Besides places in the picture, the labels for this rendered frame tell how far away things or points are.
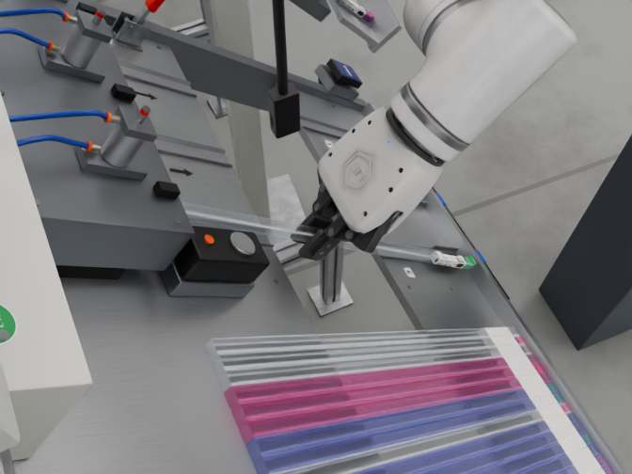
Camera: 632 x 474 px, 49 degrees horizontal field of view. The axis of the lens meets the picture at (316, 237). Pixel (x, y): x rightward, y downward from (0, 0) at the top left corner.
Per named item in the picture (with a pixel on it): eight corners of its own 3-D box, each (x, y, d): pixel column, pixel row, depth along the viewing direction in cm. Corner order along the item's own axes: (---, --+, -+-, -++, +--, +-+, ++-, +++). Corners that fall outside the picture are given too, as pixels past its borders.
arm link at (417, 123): (391, 67, 65) (371, 89, 66) (437, 129, 60) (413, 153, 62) (439, 95, 71) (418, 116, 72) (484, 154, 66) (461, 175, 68)
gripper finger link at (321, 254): (337, 210, 70) (295, 251, 73) (350, 233, 68) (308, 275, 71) (356, 215, 72) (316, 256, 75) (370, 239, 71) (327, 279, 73)
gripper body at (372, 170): (377, 81, 66) (304, 162, 71) (428, 154, 61) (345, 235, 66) (420, 105, 72) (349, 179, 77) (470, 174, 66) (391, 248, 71)
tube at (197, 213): (464, 261, 95) (469, 257, 94) (468, 270, 94) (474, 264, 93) (135, 202, 59) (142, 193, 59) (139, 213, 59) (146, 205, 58)
